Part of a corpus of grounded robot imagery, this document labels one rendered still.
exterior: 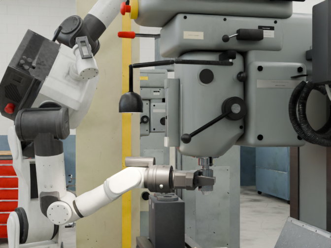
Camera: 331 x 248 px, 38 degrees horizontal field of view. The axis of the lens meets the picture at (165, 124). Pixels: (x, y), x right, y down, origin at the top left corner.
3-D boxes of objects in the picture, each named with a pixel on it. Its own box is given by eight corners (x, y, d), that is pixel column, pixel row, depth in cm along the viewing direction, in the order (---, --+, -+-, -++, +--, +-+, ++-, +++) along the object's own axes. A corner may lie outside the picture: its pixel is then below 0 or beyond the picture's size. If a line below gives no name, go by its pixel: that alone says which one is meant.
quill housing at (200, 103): (186, 158, 139) (186, 47, 139) (170, 154, 159) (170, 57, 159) (248, 157, 144) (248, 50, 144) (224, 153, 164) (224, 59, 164)
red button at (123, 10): (121, 13, 144) (121, 0, 144) (119, 16, 147) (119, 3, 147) (132, 14, 144) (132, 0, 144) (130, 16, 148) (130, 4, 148)
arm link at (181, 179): (193, 167, 146) (154, 166, 148) (192, 199, 146) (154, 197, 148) (198, 164, 158) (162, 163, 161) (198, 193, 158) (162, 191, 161)
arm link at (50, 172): (35, 226, 153) (29, 158, 148) (45, 210, 165) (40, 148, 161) (72, 225, 153) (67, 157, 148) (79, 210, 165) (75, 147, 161)
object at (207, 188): (214, 189, 153) (214, 171, 153) (212, 191, 149) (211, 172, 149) (199, 189, 154) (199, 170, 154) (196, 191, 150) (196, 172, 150)
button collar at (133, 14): (131, 16, 143) (131, -4, 143) (128, 20, 149) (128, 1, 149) (138, 16, 144) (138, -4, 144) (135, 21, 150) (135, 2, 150)
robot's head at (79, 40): (76, 72, 160) (77, 58, 154) (71, 52, 164) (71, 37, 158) (95, 70, 162) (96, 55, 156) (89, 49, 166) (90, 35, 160)
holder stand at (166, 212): (154, 250, 189) (154, 199, 189) (148, 237, 211) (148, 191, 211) (184, 248, 191) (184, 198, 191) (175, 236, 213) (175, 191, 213)
